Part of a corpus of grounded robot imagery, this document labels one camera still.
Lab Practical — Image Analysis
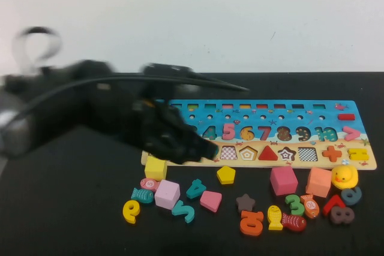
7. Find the teal number five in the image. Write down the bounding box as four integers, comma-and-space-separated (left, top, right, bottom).
171, 199, 196, 224

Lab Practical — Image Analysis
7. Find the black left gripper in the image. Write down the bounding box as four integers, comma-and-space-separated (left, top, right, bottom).
131, 97, 220, 165

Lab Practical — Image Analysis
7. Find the pink trapezoid piece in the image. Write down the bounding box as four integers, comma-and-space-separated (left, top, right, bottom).
199, 190, 223, 213

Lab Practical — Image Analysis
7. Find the brown star piece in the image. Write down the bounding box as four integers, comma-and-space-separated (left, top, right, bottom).
235, 193, 257, 212

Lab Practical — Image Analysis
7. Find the pink greater-than sign piece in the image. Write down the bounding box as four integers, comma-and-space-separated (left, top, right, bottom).
343, 126, 361, 142

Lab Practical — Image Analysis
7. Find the black looped cable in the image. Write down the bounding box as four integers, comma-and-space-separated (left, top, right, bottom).
13, 26, 63, 76

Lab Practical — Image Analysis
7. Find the red number seven piece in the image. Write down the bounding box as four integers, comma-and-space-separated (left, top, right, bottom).
322, 194, 347, 216

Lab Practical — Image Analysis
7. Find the red triangle piece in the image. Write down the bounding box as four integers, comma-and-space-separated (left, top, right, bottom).
258, 145, 280, 161

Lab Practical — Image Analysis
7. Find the brown number eight piece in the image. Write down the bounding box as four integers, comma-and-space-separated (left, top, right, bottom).
329, 206, 356, 225

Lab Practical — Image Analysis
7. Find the yellow pentagon piece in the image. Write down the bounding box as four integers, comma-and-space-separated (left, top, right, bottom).
216, 165, 237, 185

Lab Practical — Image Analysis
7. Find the salmon orange cube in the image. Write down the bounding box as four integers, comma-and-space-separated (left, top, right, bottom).
305, 167, 333, 198

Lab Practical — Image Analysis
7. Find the pink fish with five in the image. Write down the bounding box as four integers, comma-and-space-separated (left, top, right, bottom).
139, 177, 161, 192

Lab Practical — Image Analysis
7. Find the blue-grey number nine piece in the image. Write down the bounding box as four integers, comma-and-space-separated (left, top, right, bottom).
341, 186, 363, 206

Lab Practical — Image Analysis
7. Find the yellow number six piece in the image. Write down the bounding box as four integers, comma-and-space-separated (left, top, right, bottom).
122, 199, 141, 224

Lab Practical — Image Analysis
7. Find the yellow rubber duck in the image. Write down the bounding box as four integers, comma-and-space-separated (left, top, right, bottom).
331, 165, 359, 190

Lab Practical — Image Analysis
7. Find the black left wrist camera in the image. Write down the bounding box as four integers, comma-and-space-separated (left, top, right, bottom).
140, 62, 199, 95

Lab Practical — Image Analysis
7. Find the hot pink cube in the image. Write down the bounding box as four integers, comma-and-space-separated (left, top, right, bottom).
269, 165, 299, 196

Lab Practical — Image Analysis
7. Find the red fish piece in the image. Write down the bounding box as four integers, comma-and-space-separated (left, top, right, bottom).
281, 212, 308, 232

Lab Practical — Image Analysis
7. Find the teal number four piece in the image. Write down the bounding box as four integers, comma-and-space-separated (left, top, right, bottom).
185, 179, 207, 200

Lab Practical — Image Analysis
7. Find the green number three piece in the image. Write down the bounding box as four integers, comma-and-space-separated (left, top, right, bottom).
284, 194, 306, 216

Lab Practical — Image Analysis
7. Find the orange number ten piece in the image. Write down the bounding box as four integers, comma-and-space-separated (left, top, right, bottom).
239, 210, 265, 237

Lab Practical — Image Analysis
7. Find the light pink cube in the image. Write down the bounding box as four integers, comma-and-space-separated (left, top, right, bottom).
154, 179, 181, 210

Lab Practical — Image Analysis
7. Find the long black cable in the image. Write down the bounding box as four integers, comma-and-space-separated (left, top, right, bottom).
11, 73, 250, 131

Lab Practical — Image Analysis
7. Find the orange plus sign piece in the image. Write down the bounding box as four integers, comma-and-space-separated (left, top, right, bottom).
322, 146, 343, 162

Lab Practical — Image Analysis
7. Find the pink number five piece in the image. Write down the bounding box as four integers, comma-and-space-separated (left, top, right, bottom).
222, 123, 237, 141

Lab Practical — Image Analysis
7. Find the yellow cube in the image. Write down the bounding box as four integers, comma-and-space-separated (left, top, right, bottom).
144, 156, 168, 181

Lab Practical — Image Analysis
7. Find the yellow equals sign piece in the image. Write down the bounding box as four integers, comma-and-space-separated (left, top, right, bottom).
347, 148, 368, 161

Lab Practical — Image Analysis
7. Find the orange fish with ten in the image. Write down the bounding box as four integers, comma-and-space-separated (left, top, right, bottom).
299, 193, 320, 219

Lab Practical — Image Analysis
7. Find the teal fish piece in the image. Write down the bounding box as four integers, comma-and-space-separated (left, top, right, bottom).
130, 186, 155, 204

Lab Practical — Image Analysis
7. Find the colourful wooden puzzle board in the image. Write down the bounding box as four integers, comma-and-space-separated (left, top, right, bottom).
140, 99, 377, 170

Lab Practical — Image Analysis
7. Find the yellow fish piece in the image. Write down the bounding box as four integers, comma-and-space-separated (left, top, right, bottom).
266, 204, 284, 231

